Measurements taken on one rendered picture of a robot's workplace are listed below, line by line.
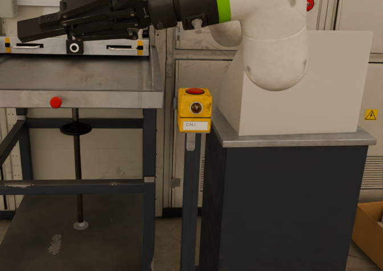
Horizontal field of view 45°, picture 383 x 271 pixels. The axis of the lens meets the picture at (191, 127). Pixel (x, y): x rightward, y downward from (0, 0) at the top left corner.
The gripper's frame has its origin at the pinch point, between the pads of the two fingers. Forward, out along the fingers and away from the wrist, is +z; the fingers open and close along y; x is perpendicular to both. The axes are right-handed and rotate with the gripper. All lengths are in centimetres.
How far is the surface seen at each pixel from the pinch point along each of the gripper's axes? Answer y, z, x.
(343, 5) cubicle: 117, -90, 70
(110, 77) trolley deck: 74, 6, 33
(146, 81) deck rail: 72, -5, 28
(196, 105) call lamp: 48, -20, 5
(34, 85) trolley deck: 62, 27, 28
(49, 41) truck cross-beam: 83, 29, 58
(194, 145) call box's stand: 59, -17, -1
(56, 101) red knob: 58, 19, 20
